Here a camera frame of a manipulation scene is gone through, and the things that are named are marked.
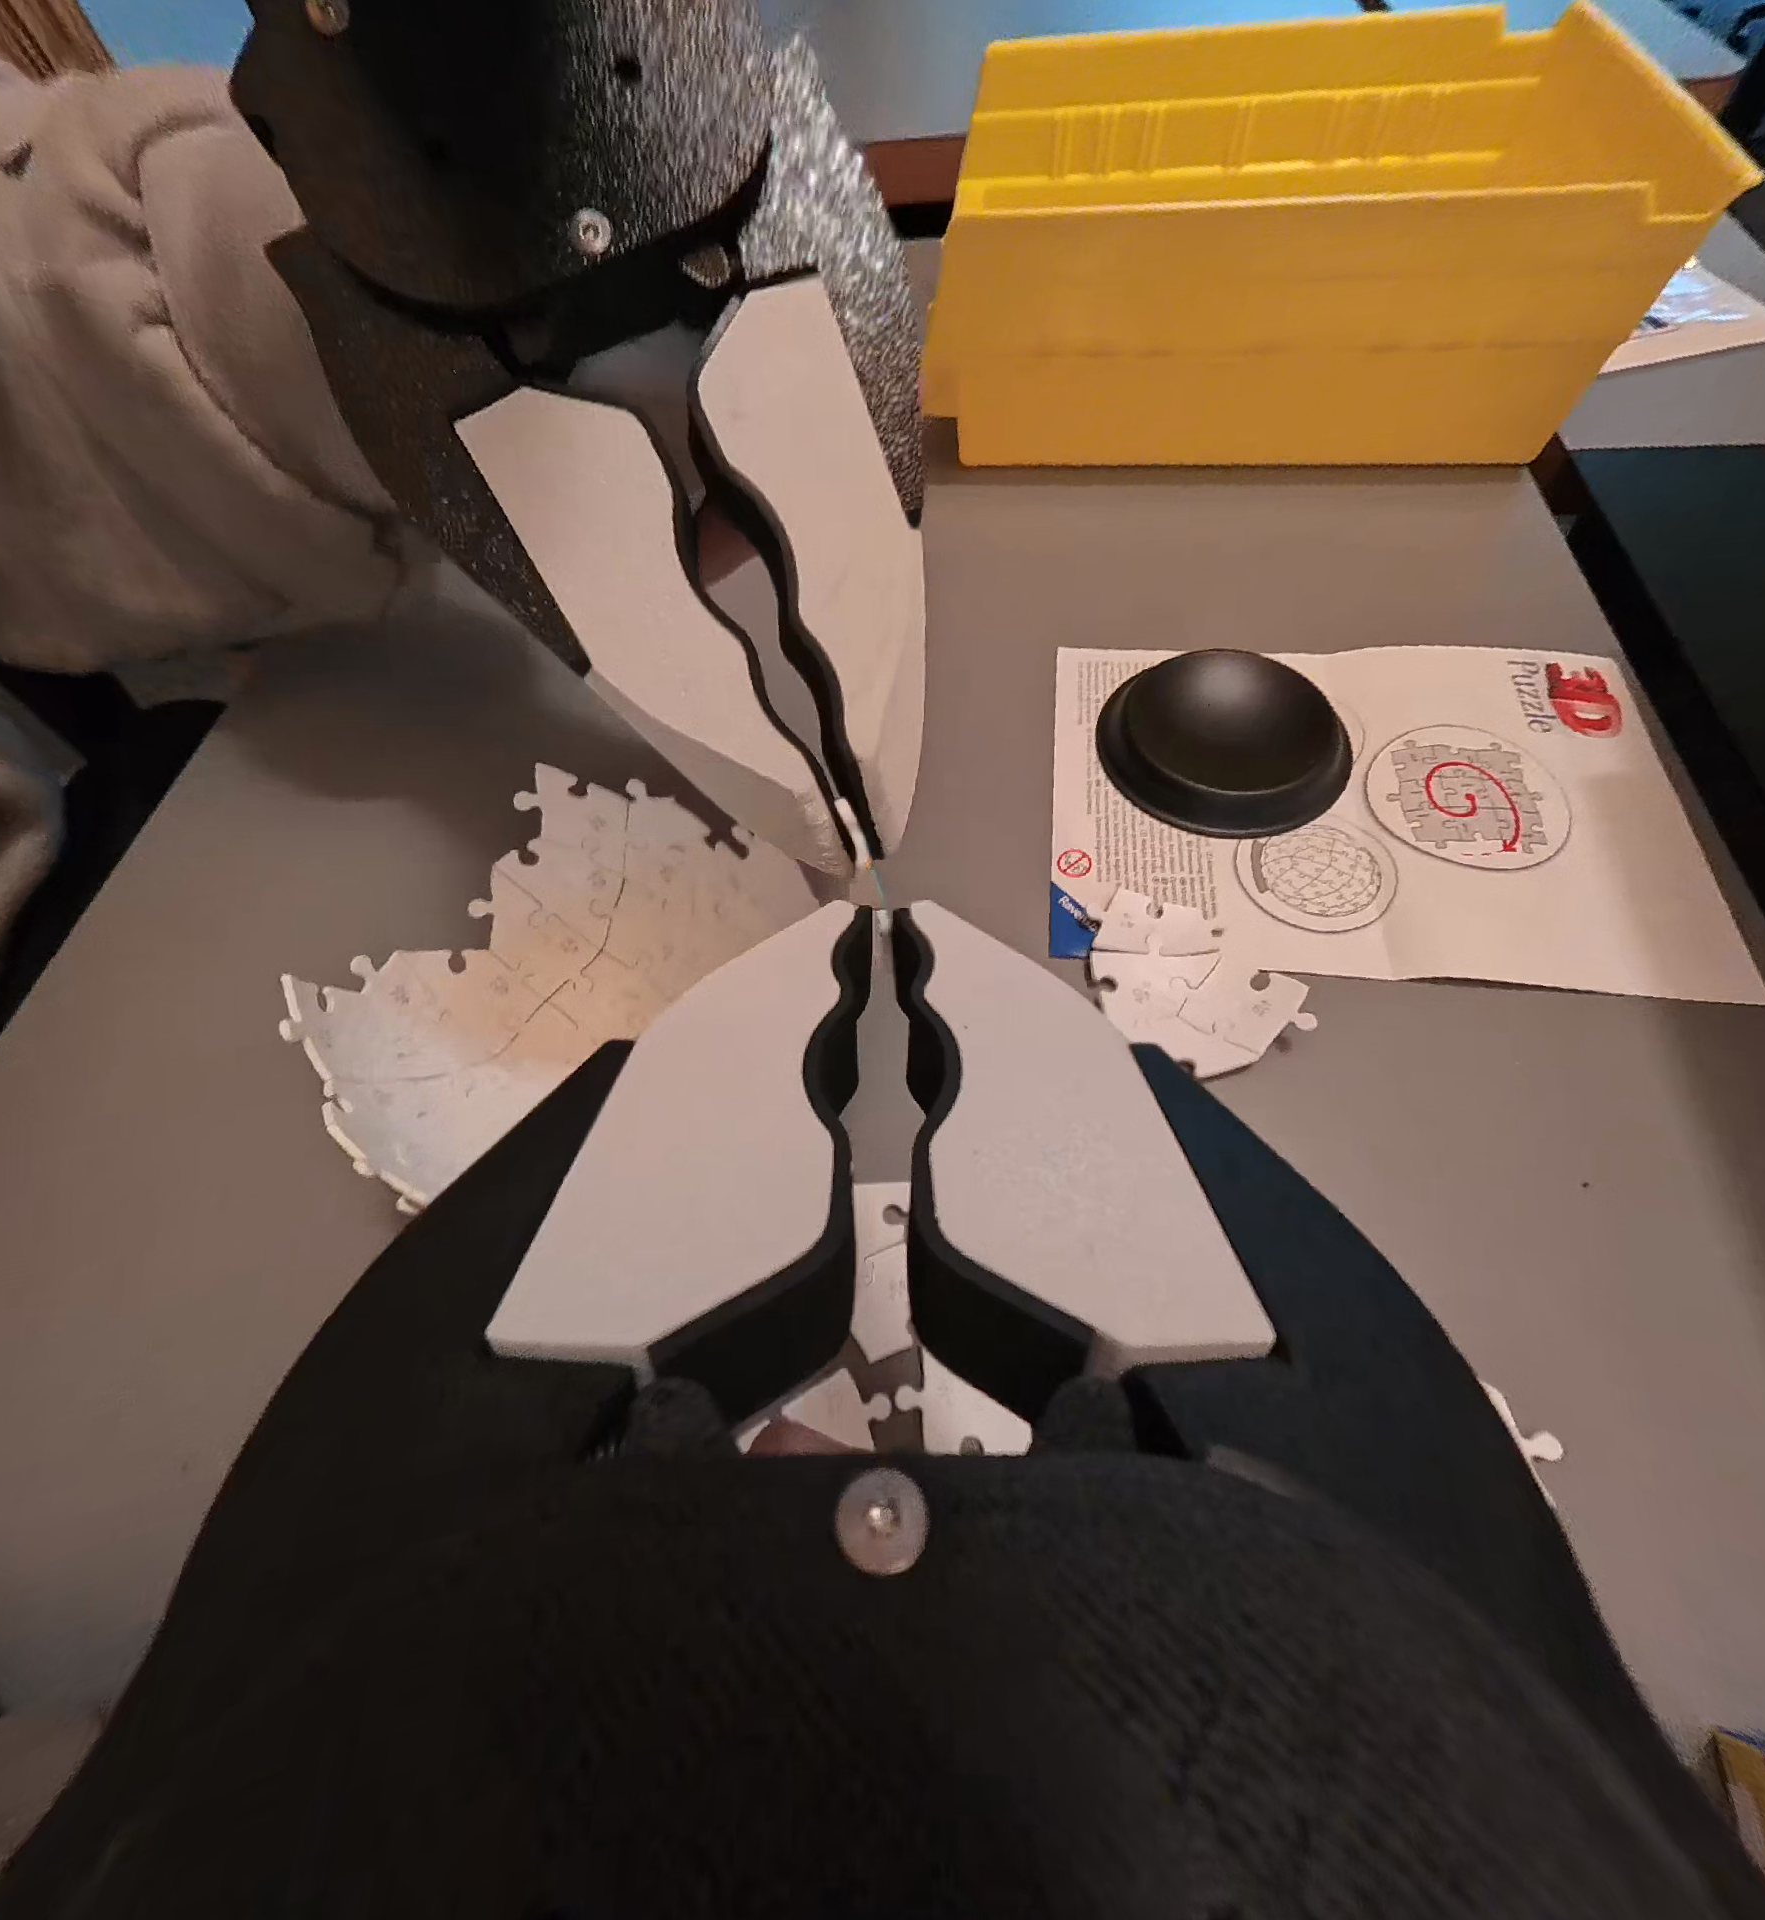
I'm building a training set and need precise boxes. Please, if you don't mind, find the black round puzzle stand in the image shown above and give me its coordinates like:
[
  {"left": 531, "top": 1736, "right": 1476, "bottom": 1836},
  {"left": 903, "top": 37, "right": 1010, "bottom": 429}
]
[{"left": 1095, "top": 647, "right": 1352, "bottom": 839}]

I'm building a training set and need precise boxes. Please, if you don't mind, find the loose white puzzle piece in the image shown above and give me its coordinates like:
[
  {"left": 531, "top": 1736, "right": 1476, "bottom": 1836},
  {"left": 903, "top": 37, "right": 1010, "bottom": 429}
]
[
  {"left": 1482, "top": 1380, "right": 1568, "bottom": 1472},
  {"left": 895, "top": 1355, "right": 1037, "bottom": 1457},
  {"left": 852, "top": 1181, "right": 927, "bottom": 1359},
  {"left": 738, "top": 1355, "right": 898, "bottom": 1453}
]

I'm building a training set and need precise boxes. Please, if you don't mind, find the yellow plastic bin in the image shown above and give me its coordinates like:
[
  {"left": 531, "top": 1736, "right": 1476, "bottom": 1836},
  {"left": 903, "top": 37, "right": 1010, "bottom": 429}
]
[{"left": 919, "top": 0, "right": 1765, "bottom": 469}]

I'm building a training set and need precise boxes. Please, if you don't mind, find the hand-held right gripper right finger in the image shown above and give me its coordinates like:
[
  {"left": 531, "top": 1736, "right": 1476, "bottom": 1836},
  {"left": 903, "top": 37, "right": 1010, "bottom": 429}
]
[{"left": 888, "top": 903, "right": 1287, "bottom": 1433}]

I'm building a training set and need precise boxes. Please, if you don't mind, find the black chair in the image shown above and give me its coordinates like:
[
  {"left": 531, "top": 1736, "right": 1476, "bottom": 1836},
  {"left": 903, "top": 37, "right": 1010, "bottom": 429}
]
[{"left": 1549, "top": 441, "right": 1765, "bottom": 901}]

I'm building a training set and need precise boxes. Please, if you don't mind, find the small assembled white puzzle section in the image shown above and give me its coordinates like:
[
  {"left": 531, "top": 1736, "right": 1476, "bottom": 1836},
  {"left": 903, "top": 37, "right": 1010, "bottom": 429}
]
[{"left": 1089, "top": 884, "right": 1323, "bottom": 1085}]

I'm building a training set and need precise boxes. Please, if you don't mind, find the person's left forearm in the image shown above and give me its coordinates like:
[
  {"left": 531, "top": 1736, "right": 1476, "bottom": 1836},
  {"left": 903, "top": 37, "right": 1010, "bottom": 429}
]
[{"left": 0, "top": 29, "right": 434, "bottom": 678}]

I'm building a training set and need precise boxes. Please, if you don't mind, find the printed puzzle instruction sheet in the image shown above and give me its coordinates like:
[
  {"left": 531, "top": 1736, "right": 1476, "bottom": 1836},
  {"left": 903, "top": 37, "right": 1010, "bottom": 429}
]
[{"left": 1046, "top": 643, "right": 1765, "bottom": 1009}]

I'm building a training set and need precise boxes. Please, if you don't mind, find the large assembled white puzzle section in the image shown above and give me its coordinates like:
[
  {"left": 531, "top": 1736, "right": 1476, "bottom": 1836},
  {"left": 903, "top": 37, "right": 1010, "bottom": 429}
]
[{"left": 279, "top": 762, "right": 839, "bottom": 1217}]

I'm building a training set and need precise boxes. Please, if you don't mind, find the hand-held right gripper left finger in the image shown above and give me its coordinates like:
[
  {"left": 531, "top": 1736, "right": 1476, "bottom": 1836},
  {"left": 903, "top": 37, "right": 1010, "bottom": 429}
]
[{"left": 484, "top": 900, "right": 885, "bottom": 1419}]

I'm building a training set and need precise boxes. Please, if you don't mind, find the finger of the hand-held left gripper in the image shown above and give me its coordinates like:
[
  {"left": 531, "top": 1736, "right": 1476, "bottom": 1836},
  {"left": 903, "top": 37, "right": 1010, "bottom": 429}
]
[
  {"left": 686, "top": 266, "right": 929, "bottom": 870},
  {"left": 455, "top": 386, "right": 868, "bottom": 880}
]

